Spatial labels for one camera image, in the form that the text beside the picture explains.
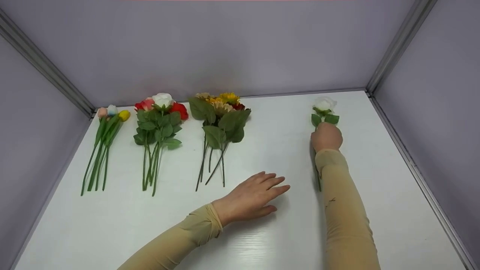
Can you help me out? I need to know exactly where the person's right hand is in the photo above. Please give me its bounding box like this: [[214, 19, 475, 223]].
[[310, 122, 344, 153]]

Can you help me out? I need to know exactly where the person's left hand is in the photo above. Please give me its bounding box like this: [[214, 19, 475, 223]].
[[212, 171, 291, 227]]

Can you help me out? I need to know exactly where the white artificial rose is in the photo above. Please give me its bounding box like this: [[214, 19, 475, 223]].
[[148, 93, 175, 188], [310, 96, 340, 192]]

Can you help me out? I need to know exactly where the person's right forearm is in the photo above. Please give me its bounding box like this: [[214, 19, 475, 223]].
[[315, 149, 381, 270]]

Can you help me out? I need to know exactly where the person's left forearm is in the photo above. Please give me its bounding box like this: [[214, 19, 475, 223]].
[[117, 202, 224, 270]]

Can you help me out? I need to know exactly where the dark red artificial sunflower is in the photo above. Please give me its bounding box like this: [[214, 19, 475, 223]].
[[219, 103, 251, 150]]

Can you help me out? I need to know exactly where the yellow artificial sunflower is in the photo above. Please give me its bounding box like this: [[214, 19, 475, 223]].
[[210, 93, 241, 187]]

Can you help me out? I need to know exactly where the orange artificial sunflower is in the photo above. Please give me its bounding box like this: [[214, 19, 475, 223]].
[[202, 97, 225, 184]]

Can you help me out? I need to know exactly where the red artificial rose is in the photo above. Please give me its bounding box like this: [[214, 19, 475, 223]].
[[133, 101, 150, 190], [152, 102, 189, 197]]

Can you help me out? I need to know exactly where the pink artificial rose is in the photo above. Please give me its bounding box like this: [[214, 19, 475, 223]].
[[142, 97, 162, 191]]

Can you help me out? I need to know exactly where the yellow artificial tulip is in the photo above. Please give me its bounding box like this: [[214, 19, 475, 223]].
[[96, 109, 131, 192]]

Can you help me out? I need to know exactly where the pink artificial tulip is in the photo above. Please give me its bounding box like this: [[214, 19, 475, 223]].
[[81, 107, 109, 196]]

